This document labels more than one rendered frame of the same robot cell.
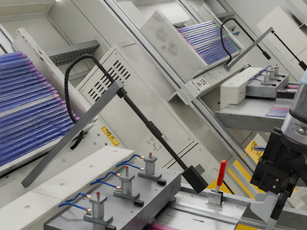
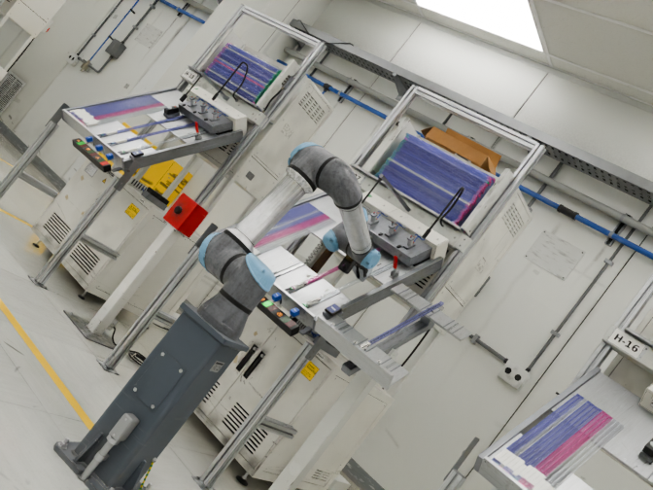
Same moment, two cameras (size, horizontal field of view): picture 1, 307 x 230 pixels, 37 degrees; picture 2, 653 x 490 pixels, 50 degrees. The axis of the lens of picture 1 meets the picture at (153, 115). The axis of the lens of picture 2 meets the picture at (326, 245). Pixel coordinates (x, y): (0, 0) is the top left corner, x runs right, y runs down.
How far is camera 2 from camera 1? 3.08 m
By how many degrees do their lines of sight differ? 96
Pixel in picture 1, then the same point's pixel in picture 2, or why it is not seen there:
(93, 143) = (454, 237)
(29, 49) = (504, 182)
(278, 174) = not seen: hidden behind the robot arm
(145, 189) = (394, 240)
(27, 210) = (381, 204)
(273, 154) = not seen: hidden behind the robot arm
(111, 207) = (380, 227)
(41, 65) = (497, 192)
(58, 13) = not seen: outside the picture
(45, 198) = (389, 210)
